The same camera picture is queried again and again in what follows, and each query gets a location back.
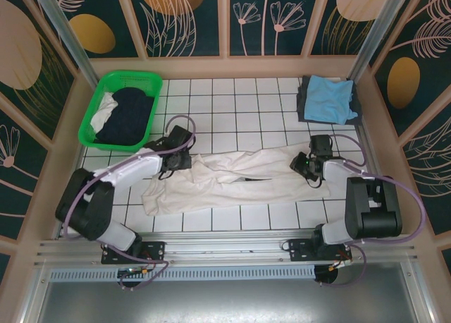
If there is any navy t-shirt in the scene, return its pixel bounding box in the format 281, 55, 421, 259
94, 87, 156, 146

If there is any red and yellow power lead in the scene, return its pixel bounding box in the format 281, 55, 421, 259
140, 255, 166, 278
329, 250, 353, 272

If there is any light blue folded t-shirt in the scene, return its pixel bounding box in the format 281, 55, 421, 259
303, 75, 357, 126

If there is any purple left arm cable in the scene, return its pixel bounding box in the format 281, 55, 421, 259
63, 115, 197, 291

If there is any small crumpled white t-shirt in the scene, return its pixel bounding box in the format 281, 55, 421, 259
90, 92, 119, 130

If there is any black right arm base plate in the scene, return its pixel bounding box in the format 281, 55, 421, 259
288, 238, 353, 264

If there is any dark grey folded t-shirt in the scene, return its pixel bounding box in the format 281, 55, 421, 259
296, 75, 364, 126

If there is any aluminium rail frame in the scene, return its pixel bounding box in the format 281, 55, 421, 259
35, 230, 419, 267

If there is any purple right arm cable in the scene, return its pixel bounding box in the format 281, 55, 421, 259
316, 134, 426, 288

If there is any large white t-shirt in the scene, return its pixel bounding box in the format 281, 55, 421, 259
140, 142, 332, 217

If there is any aluminium corner post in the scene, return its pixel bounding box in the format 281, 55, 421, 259
350, 0, 406, 87
35, 0, 104, 92

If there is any green plastic basket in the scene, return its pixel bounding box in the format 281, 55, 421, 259
77, 70, 163, 153

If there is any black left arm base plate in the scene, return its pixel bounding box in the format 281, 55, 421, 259
101, 240, 167, 266

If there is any grey slotted cable duct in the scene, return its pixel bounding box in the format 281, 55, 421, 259
49, 265, 316, 282

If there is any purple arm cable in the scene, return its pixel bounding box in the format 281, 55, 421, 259
63, 115, 197, 291
316, 134, 426, 288

